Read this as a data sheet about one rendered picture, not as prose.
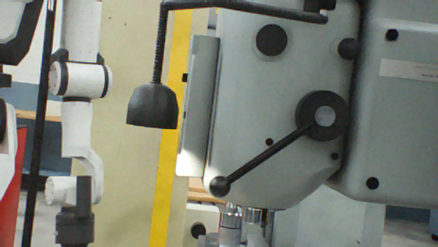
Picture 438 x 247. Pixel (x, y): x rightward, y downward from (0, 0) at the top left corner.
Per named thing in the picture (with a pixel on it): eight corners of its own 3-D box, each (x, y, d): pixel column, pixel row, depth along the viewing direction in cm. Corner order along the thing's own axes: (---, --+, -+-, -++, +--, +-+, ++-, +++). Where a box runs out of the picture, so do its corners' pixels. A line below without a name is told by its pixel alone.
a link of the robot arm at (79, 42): (42, 92, 197) (48, -3, 195) (95, 95, 203) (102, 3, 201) (56, 96, 187) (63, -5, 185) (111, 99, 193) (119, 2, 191)
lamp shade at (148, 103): (118, 121, 117) (123, 78, 117) (166, 125, 121) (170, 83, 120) (135, 126, 111) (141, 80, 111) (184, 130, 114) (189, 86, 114)
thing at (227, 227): (242, 246, 167) (246, 217, 167) (235, 250, 163) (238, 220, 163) (221, 242, 169) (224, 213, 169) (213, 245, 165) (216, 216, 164)
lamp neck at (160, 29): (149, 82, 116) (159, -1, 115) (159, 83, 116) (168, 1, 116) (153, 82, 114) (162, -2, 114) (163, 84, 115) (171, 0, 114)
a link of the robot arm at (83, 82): (48, 147, 195) (48, 66, 197) (90, 148, 200) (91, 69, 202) (62, 144, 186) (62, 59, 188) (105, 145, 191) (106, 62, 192)
